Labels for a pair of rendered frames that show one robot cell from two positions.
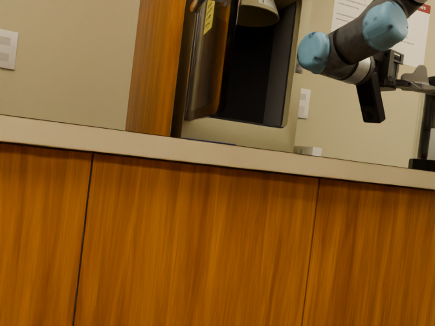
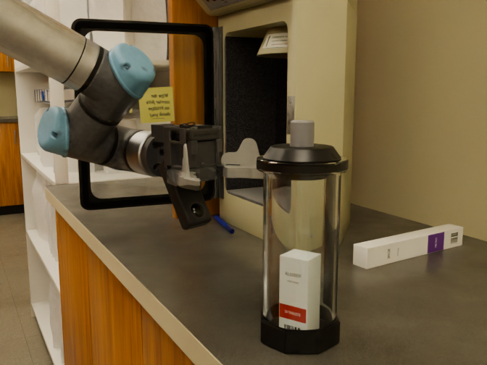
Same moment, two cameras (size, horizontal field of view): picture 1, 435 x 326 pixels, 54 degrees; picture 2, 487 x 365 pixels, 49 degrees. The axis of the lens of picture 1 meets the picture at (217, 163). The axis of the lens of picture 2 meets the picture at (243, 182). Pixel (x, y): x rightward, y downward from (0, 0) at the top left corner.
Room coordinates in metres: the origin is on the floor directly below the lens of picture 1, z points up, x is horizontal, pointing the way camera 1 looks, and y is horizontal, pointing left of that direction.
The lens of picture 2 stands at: (0.93, -1.16, 1.24)
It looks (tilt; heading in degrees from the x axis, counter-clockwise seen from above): 10 degrees down; 82
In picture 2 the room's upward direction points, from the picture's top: straight up
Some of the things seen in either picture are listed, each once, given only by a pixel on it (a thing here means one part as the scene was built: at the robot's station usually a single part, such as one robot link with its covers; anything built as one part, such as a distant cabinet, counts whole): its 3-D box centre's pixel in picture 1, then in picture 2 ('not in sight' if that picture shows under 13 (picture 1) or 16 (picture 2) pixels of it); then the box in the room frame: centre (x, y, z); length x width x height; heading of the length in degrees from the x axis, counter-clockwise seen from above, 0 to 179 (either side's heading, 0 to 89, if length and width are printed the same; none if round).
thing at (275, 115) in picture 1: (232, 60); (301, 114); (1.21, -0.01, 1.19); 0.26 x 0.24 x 0.35; 111
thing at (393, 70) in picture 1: (373, 70); (182, 153); (0.94, -0.32, 1.15); 0.12 x 0.08 x 0.09; 126
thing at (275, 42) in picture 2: (248, 7); (299, 42); (1.19, -0.04, 1.34); 0.18 x 0.18 x 0.05
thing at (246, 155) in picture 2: not in sight; (250, 157); (1.04, -0.36, 1.14); 0.09 x 0.03 x 0.06; 162
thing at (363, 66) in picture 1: (349, 65); (154, 153); (0.90, -0.25, 1.14); 0.08 x 0.05 x 0.08; 36
